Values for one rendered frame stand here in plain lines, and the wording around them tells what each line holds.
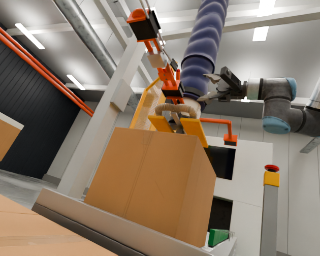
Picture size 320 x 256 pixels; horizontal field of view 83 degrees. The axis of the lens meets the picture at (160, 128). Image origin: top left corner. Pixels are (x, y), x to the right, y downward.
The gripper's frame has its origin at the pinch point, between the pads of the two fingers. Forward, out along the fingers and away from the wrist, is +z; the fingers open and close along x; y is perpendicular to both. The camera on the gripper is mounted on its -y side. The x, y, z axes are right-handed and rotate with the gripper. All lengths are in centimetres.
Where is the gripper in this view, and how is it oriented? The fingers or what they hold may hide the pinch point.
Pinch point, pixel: (198, 86)
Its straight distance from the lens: 88.2
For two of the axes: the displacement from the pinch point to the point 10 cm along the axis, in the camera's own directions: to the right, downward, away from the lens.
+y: 3.5, 4.7, 8.1
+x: 2.8, -8.8, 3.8
